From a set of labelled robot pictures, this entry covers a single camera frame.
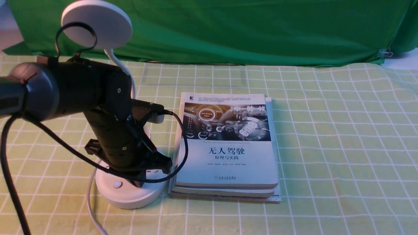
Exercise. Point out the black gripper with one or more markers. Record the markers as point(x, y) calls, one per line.
point(123, 154)

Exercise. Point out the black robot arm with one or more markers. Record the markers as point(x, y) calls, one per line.
point(48, 89)

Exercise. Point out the white desk lamp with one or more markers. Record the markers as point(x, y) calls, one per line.
point(113, 29)

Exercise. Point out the top self-driving textbook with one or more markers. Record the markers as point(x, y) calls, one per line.
point(228, 143)

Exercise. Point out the bottom book in stack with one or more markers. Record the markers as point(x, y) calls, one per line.
point(228, 195)

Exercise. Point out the green backdrop cloth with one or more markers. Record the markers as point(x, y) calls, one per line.
point(323, 33)

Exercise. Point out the green checkered tablecloth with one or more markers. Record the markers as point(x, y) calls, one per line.
point(347, 158)

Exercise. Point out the metal binder clip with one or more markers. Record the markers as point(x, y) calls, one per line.
point(384, 53)

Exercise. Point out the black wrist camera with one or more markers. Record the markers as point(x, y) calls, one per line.
point(144, 112)

